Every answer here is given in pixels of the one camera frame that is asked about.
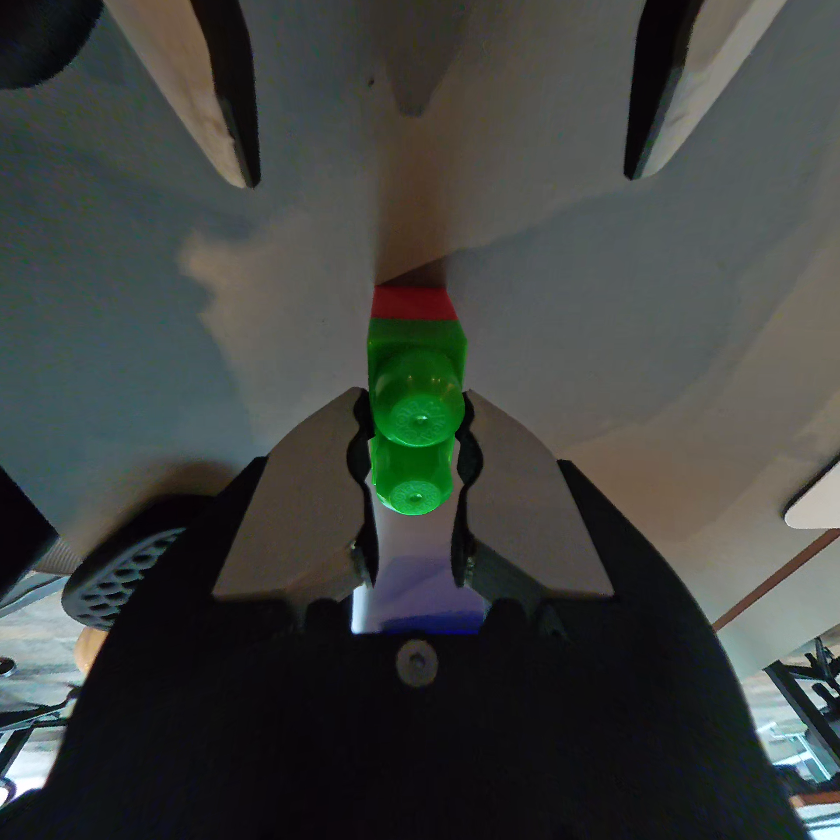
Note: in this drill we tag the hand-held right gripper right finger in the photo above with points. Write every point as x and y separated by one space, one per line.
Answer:
531 512

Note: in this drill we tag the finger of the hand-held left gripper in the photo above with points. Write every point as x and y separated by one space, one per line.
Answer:
702 65
184 65

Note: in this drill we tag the red mega block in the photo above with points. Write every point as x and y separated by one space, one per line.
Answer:
413 303

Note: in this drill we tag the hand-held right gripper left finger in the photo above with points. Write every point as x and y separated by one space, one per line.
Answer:
295 512

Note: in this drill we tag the white plastic tray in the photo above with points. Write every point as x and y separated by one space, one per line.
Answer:
814 505

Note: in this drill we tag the green mega block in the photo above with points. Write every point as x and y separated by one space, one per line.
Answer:
413 394

